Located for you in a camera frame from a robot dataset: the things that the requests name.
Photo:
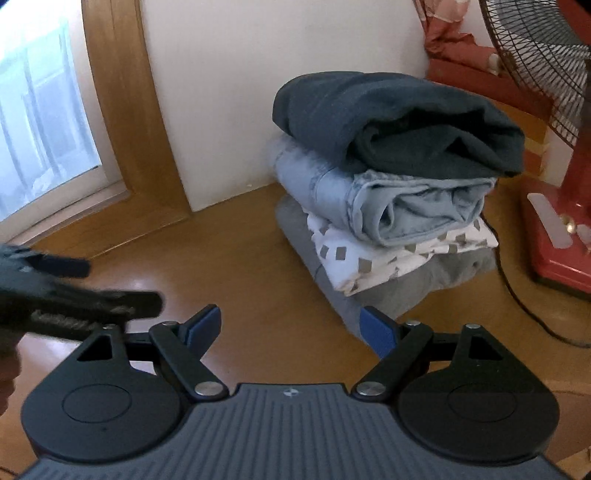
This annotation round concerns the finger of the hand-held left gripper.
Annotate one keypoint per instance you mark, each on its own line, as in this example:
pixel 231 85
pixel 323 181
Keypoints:
pixel 134 303
pixel 60 267

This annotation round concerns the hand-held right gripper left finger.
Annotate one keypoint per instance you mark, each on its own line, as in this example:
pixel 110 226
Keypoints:
pixel 205 325

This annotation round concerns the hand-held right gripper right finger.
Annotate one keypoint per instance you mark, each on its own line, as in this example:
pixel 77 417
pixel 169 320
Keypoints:
pixel 378 330

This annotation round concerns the navy blue fleece pants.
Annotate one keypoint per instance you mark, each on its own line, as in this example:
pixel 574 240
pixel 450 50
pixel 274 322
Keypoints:
pixel 369 110

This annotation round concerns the folded white patterned garment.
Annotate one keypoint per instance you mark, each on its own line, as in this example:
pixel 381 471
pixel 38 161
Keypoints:
pixel 360 263

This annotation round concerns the folded grey garment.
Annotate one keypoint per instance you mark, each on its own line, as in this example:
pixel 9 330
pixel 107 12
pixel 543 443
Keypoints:
pixel 318 286

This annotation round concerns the folded light blue garment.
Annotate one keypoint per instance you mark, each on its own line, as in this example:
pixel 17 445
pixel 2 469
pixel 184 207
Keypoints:
pixel 323 189

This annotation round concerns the red standing fan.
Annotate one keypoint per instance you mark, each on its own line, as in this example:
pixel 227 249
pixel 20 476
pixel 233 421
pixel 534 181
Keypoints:
pixel 554 258

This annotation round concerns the red floral bedding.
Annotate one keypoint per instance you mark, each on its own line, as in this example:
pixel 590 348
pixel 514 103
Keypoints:
pixel 452 50

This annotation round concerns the window with wooden frame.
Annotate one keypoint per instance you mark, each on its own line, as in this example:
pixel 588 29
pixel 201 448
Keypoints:
pixel 41 115

